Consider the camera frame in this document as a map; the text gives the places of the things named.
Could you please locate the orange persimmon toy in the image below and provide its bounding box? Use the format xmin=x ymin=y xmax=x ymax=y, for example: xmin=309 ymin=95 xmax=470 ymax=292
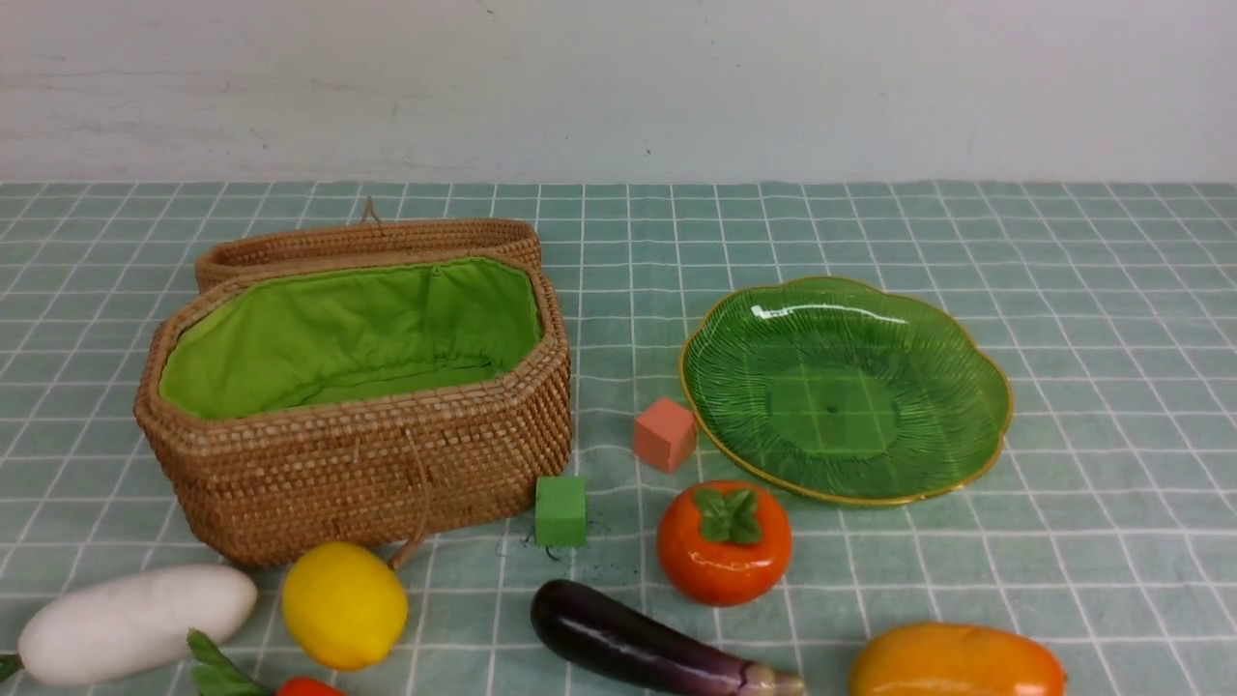
xmin=656 ymin=478 xmax=792 ymax=607

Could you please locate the purple eggplant toy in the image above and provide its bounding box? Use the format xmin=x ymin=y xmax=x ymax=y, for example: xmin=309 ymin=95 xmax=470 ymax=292
xmin=529 ymin=580 xmax=807 ymax=695

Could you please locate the yellow lemon toy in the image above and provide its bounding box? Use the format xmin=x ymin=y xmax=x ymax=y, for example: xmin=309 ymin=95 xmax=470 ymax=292
xmin=281 ymin=541 xmax=408 ymax=671

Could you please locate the orange mango toy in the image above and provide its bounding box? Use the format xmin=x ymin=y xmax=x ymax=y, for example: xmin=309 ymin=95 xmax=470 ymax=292
xmin=849 ymin=622 xmax=1068 ymax=695

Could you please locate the red vegetable with green leaves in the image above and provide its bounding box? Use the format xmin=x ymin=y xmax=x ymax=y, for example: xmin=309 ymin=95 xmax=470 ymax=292
xmin=187 ymin=629 xmax=344 ymax=696

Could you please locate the white radish toy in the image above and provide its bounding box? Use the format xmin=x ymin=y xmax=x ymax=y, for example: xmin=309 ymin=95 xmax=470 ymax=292
xmin=2 ymin=564 xmax=259 ymax=687

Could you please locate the orange-pink foam cube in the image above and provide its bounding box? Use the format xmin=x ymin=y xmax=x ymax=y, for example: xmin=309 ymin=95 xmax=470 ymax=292
xmin=632 ymin=397 xmax=696 ymax=473

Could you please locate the green foam cube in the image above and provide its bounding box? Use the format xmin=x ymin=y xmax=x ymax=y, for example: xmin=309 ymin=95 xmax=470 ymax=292
xmin=534 ymin=475 xmax=588 ymax=546

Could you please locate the green checkered tablecloth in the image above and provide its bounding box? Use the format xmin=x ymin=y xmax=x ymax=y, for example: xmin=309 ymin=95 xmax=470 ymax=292
xmin=1 ymin=180 xmax=1236 ymax=695

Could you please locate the green glass leaf plate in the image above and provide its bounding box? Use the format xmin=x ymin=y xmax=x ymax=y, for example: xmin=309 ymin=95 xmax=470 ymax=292
xmin=677 ymin=276 xmax=1016 ymax=508

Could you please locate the woven wicker basket lid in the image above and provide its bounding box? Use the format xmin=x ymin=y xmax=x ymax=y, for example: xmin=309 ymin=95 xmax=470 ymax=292
xmin=194 ymin=198 xmax=542 ymax=294

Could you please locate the woven wicker basket green lining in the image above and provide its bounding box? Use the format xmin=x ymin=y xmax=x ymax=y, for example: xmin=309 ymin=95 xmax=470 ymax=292
xmin=134 ymin=253 xmax=574 ymax=567

